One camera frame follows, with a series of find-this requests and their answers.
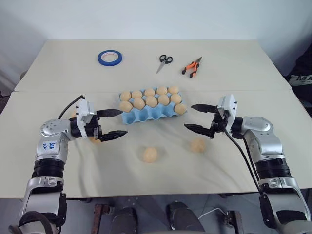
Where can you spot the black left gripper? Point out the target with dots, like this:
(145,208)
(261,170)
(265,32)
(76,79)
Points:
(93,129)

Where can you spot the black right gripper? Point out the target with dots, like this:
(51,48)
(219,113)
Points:
(219,123)

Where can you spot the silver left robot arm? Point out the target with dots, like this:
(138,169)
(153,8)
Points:
(51,129)

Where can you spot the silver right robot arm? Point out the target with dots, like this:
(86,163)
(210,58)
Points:
(264,128)

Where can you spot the blue egg tray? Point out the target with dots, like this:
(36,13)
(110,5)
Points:
(146,116)

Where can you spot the tan egg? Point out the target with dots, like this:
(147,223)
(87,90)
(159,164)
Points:
(139,103)
(198,145)
(176,98)
(163,99)
(180,109)
(161,90)
(149,92)
(151,101)
(126,106)
(126,95)
(149,155)
(173,89)
(137,93)
(93,141)

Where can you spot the beige table cloth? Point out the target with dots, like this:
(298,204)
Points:
(170,170)

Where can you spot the blue tape roll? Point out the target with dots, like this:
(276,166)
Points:
(102,61)

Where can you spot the dark rounded shape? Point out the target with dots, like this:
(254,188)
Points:
(126,220)
(184,218)

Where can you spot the black fabric item white print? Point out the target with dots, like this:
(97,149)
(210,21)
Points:
(302,73)

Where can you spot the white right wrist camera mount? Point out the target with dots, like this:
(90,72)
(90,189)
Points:
(229,104)

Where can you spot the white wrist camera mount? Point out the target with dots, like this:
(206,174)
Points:
(84,109)
(229,104)

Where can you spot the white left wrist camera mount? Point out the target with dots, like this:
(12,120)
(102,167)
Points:
(84,109)

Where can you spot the rusty metal post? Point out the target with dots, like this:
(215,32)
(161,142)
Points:
(98,217)
(236,221)

